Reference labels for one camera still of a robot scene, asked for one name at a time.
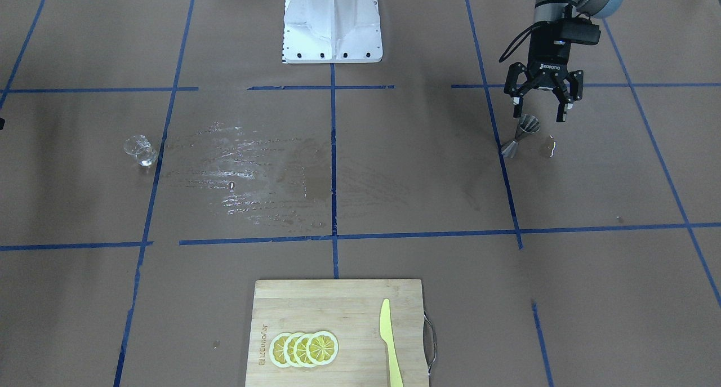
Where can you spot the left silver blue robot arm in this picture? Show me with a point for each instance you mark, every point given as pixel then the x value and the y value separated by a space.
pixel 555 10

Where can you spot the yellow plastic knife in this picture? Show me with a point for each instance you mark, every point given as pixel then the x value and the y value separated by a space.
pixel 387 336

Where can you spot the steel cutting board handle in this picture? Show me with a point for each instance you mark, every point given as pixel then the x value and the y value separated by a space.
pixel 430 345

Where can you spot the yellow lemon slice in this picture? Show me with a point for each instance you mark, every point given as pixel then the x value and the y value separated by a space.
pixel 322 348
pixel 300 355

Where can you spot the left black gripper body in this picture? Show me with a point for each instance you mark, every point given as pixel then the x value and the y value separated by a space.
pixel 547 57

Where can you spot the wooden cutting board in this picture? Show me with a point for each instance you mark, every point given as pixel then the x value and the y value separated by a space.
pixel 349 308

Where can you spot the clear glass cup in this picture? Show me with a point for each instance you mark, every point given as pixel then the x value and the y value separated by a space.
pixel 141 150

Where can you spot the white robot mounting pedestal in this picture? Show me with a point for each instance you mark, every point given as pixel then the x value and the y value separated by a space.
pixel 332 31

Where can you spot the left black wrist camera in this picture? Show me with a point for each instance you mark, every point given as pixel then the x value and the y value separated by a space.
pixel 575 30

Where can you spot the steel double jigger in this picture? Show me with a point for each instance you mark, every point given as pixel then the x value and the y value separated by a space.
pixel 527 125

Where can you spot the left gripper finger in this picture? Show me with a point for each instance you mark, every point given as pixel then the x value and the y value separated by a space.
pixel 516 101
pixel 563 109

